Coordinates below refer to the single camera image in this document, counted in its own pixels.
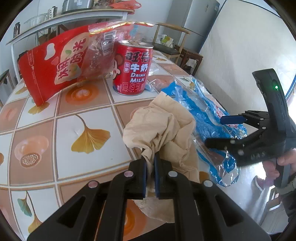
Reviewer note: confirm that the red snack bag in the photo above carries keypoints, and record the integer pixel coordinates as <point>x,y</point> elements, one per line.
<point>83,53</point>

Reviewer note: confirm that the glass jar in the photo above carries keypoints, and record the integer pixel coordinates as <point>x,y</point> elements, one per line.
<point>17,29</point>

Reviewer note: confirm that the grey refrigerator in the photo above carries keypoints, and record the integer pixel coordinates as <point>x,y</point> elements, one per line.
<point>197,17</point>

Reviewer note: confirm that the white mattress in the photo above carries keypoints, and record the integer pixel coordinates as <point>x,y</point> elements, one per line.
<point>245,38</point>

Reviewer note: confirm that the blue plastic wrapper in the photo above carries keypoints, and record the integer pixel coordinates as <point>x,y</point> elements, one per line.
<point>208,120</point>

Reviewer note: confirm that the red milk drink can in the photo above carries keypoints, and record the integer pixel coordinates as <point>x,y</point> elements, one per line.
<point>131,66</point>

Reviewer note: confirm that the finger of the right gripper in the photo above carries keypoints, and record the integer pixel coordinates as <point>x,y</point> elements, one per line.
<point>222,142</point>
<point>231,119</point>

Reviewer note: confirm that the white side table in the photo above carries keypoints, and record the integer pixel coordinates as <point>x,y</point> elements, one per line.
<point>66,18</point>

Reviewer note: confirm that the wooden chair left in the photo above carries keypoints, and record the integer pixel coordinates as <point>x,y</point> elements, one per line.
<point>7,86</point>

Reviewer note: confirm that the glass bowl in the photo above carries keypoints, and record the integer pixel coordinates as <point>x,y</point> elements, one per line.
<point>38,19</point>

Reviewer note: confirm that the dark wooden stool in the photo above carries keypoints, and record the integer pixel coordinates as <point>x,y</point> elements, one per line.
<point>190,61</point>

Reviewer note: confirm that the beige cloth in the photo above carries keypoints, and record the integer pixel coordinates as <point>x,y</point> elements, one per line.
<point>166,138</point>

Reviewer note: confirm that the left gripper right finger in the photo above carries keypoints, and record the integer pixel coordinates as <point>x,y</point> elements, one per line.
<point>202,211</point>

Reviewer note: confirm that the silver rice cooker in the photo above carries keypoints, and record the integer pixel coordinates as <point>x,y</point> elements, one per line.
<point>76,5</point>

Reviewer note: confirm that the red plastic bag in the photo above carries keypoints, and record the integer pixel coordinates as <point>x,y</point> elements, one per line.
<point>131,5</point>

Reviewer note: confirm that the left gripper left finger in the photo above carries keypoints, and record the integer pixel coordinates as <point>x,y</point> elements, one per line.
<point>97,211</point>

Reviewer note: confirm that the wooden chair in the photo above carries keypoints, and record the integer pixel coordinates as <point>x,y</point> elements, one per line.
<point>166,45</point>
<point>7,86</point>

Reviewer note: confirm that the person right hand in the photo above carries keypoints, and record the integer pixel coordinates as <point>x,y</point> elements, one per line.
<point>272,173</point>

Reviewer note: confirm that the wooden chair right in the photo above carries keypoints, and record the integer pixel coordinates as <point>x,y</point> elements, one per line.
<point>166,45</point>

